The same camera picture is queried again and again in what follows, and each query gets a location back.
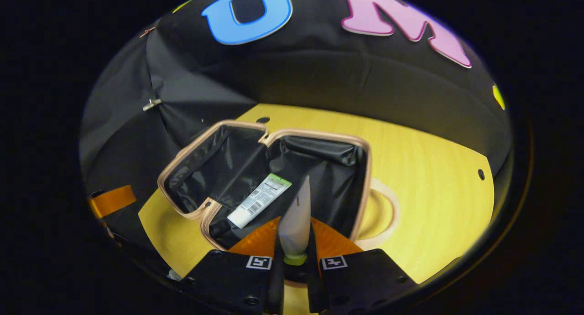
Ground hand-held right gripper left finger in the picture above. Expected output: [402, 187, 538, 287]
[179, 216, 286, 315]

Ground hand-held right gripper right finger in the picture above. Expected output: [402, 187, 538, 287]
[307, 217, 417, 315]

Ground white tube light green cap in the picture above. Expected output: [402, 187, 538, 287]
[277, 176, 312, 266]

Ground white tube green crimped end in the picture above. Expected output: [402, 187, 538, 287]
[227, 173, 292, 229]

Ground pink hard-shell suitcase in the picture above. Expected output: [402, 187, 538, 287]
[157, 120, 400, 254]

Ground black backdrop cloth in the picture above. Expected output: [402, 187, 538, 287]
[80, 0, 511, 197]

